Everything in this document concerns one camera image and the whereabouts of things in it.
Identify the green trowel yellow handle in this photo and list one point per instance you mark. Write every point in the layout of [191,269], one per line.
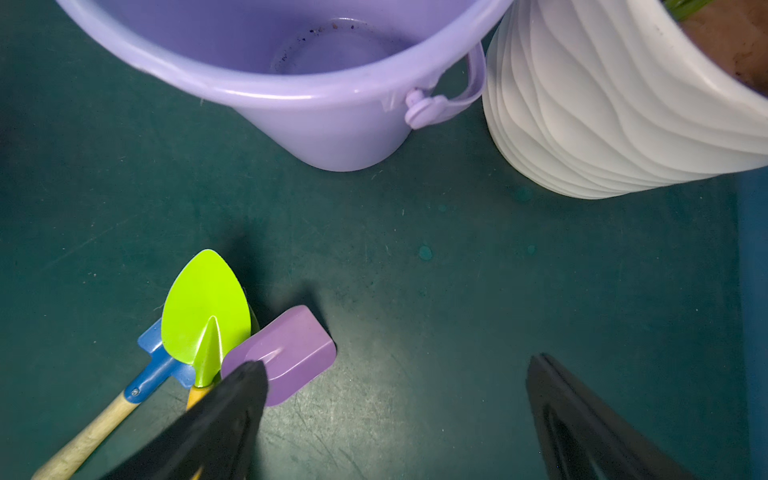
[205,316]

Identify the white ribbed plant pot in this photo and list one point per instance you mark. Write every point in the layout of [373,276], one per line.
[598,99]

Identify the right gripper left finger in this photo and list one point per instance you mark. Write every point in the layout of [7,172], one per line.
[213,440]

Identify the green artificial plant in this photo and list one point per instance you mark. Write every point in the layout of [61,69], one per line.
[679,10]

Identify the blue shovel wooden handle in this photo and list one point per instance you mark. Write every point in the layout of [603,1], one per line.
[161,367]

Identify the purple toy scoop pink handle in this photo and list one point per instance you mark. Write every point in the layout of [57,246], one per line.
[294,348]

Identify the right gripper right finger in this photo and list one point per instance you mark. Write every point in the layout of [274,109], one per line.
[582,437]

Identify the purple plastic bucket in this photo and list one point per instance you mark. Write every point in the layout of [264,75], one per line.
[338,84]

